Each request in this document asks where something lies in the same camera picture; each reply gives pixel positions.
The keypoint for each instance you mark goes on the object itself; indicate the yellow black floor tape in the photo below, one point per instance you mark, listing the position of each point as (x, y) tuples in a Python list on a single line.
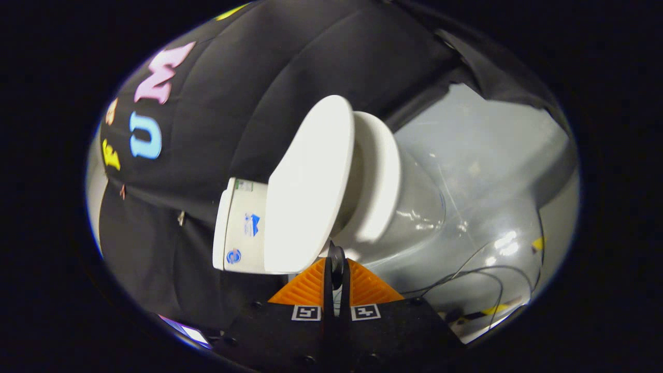
[(489, 311)]

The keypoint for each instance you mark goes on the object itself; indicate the black backdrop cloth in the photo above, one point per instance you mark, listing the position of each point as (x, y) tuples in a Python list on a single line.
[(233, 103)]

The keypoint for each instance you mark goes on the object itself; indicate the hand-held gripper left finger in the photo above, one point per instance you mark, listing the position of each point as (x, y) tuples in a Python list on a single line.
[(290, 336)]

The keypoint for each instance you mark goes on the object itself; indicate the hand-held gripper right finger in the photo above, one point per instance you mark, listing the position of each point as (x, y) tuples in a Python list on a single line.
[(383, 336)]

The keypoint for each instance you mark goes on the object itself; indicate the white toilet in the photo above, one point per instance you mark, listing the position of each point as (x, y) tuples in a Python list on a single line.
[(241, 217)]

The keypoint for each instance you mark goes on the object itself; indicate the small metal clip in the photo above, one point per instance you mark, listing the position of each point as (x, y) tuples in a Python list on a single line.
[(181, 218)]

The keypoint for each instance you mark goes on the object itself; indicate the lit screen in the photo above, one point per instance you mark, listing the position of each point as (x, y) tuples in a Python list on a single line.
[(186, 331)]

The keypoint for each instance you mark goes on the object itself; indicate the white toilet seat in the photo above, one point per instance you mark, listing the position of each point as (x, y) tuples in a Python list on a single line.
[(380, 176)]

